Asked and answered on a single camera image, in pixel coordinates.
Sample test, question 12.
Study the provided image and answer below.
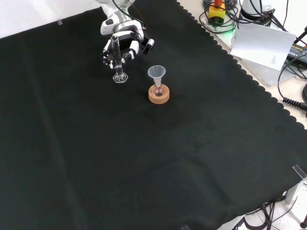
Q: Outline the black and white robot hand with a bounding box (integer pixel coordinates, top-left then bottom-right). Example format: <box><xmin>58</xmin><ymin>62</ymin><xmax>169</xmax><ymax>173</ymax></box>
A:
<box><xmin>100</xmin><ymin>19</ymin><xmax>146</xmax><ymax>70</ymax></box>

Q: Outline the clear glass graduated cylinder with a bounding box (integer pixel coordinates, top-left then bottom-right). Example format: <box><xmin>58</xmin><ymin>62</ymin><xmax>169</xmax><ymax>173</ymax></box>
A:
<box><xmin>110</xmin><ymin>34</ymin><xmax>129</xmax><ymax>84</ymax></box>

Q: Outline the clear plastic funnel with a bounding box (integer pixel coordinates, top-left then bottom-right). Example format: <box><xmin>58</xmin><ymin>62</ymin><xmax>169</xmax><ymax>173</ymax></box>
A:
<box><xmin>147</xmin><ymin>65</ymin><xmax>166</xmax><ymax>84</ymax></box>

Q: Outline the small round-bottom glass flask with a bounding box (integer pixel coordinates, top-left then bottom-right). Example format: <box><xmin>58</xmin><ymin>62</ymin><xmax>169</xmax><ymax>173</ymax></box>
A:
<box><xmin>153</xmin><ymin>80</ymin><xmax>165</xmax><ymax>97</ymax></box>

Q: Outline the yellow stop button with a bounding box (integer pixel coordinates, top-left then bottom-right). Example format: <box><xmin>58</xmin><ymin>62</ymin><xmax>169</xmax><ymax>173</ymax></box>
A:
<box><xmin>208</xmin><ymin>0</ymin><xmax>227</xmax><ymax>25</ymax></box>

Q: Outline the black cloth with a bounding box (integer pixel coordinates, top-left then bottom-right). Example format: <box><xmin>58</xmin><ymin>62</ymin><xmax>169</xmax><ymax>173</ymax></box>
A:
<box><xmin>0</xmin><ymin>0</ymin><xmax>307</xmax><ymax>230</ymax></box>

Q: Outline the pale board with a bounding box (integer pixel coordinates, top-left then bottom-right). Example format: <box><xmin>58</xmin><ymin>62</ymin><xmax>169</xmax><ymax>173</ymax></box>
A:
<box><xmin>230</xmin><ymin>20</ymin><xmax>297</xmax><ymax>71</ymax></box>

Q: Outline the black power adapter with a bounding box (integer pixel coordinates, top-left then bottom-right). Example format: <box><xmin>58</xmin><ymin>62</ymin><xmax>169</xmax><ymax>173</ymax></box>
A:
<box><xmin>286</xmin><ymin>44</ymin><xmax>307</xmax><ymax>63</ymax></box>

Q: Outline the white metal stand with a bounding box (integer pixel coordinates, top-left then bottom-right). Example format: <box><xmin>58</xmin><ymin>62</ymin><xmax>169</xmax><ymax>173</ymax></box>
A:
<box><xmin>285</xmin><ymin>178</ymin><xmax>307</xmax><ymax>218</ymax></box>

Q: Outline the orange cable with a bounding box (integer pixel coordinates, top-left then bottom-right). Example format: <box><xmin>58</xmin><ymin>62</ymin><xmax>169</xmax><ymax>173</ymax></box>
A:
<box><xmin>128</xmin><ymin>0</ymin><xmax>146</xmax><ymax>30</ymax></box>

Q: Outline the cork ring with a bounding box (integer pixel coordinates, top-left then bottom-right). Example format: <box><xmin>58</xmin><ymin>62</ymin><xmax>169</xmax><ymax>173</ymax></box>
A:
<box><xmin>148</xmin><ymin>85</ymin><xmax>171</xmax><ymax>104</ymax></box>

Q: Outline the black cable loop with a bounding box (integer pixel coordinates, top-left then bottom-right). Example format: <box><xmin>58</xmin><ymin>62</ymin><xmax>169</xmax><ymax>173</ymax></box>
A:
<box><xmin>198</xmin><ymin>0</ymin><xmax>240</xmax><ymax>34</ymax></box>

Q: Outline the black coiled cable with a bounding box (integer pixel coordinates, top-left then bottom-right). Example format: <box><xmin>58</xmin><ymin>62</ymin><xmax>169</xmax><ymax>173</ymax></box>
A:
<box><xmin>277</xmin><ymin>59</ymin><xmax>307</xmax><ymax>111</ymax></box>

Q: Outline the black cable bundle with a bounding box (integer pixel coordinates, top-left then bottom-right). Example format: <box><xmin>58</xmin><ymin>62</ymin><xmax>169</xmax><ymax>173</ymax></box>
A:
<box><xmin>230</xmin><ymin>201</ymin><xmax>300</xmax><ymax>230</ymax></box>

